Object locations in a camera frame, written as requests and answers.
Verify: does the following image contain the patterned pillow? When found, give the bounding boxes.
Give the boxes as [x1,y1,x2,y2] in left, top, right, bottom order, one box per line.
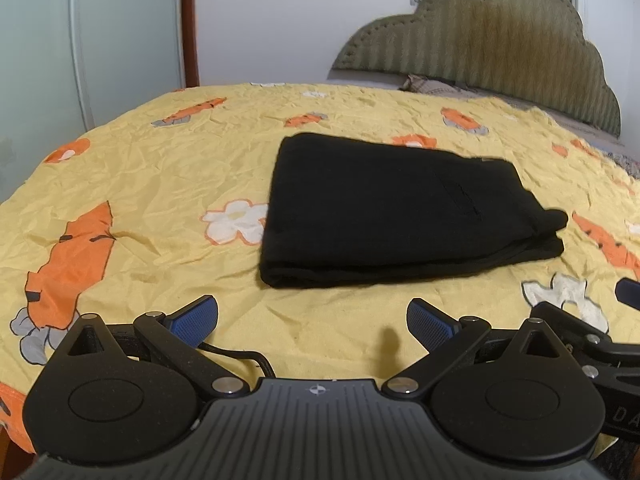
[399,74,463,97]

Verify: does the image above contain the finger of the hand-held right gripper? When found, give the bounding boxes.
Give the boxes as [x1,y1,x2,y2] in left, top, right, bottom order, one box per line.
[529,301,640,368]
[615,278,640,307]

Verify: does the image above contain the yellow flowered blanket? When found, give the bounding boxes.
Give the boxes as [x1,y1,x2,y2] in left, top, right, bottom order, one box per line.
[0,82,640,461]

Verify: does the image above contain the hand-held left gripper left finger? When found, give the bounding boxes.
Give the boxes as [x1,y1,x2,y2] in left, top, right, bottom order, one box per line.
[64,295,251,401]

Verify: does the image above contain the black cable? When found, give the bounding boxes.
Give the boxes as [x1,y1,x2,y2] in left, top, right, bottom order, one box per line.
[199,341,277,377]

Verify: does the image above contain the black pants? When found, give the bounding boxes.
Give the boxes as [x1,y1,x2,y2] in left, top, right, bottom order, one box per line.
[259,132,569,290]

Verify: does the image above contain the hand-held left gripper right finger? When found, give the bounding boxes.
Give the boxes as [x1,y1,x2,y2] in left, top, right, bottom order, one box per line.
[382,298,563,401]

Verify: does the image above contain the olive padded headboard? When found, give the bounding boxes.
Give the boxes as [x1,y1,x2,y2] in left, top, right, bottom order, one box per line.
[327,0,622,137]

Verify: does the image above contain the brown wooden door frame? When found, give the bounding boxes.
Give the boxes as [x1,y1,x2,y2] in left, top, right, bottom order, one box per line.
[180,0,202,89]

